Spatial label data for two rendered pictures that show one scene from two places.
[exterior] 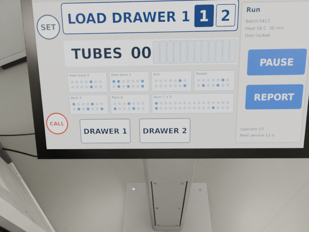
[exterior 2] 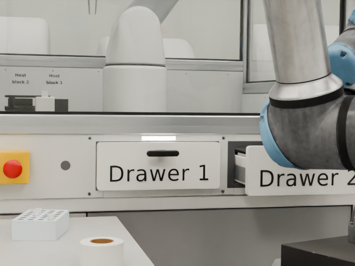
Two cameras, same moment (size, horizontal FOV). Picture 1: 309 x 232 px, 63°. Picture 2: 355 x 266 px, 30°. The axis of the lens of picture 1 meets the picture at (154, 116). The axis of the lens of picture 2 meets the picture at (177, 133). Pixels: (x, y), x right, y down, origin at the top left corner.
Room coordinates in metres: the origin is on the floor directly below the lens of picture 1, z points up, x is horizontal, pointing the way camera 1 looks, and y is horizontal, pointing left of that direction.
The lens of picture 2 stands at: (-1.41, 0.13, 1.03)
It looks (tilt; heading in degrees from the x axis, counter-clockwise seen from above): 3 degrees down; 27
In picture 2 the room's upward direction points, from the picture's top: 1 degrees clockwise
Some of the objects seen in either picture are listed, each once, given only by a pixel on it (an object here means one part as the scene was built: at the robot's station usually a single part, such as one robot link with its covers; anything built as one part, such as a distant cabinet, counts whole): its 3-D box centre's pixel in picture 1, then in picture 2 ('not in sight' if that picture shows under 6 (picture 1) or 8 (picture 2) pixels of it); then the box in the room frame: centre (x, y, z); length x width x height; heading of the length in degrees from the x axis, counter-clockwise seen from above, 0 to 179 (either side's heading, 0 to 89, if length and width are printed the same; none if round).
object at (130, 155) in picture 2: not in sight; (159, 165); (-0.07, 0.87, 0.87); 0.29 x 0.02 x 0.11; 130
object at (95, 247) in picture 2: not in sight; (101, 253); (-0.53, 0.72, 0.78); 0.07 x 0.07 x 0.04
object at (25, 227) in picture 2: not in sight; (41, 224); (-0.38, 0.96, 0.78); 0.12 x 0.08 x 0.04; 25
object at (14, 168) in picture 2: not in sight; (12, 168); (-0.32, 1.09, 0.88); 0.04 x 0.03 x 0.04; 130
